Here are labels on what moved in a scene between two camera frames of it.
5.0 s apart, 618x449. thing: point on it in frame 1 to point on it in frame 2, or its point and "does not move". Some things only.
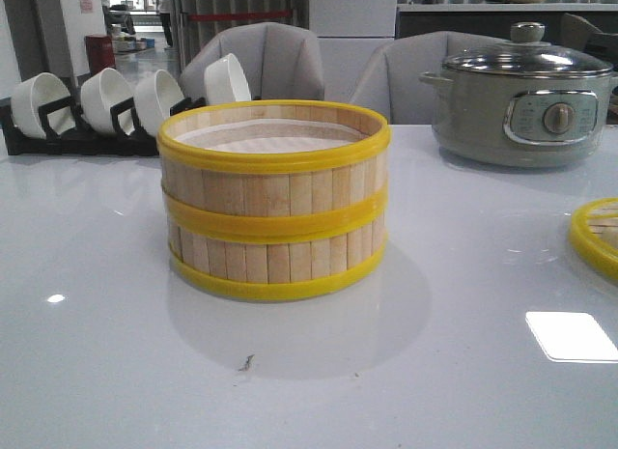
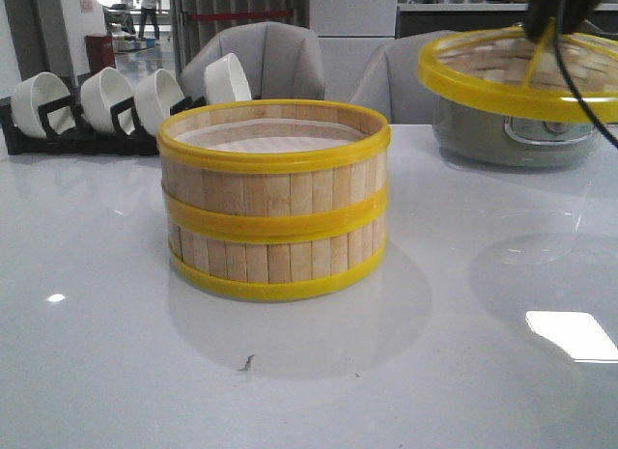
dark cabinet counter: (495, 20) does not move
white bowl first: (35, 92) does not move
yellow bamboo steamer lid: (593, 233) to (505, 71)
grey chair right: (390, 81) does not move
